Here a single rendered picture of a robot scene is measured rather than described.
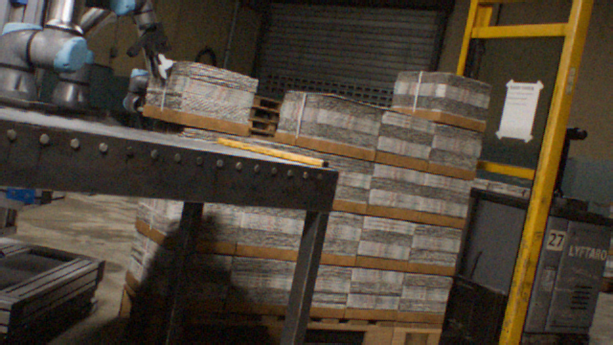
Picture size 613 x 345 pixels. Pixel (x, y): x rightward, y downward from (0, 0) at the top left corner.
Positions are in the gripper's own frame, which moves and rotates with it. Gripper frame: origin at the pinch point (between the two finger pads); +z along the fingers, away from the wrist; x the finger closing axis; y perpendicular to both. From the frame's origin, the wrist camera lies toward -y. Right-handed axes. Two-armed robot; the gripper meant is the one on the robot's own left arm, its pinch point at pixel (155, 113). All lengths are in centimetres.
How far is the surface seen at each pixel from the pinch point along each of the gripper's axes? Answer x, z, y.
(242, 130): 19.5, 44.6, 0.1
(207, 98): 2.7, 44.6, 9.3
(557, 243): 191, 63, -24
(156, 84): -7.5, 16.3, 11.2
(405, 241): 109, 46, -34
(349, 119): 66, 45, 13
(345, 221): 74, 46, -29
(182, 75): -6.1, 38.5, 15.9
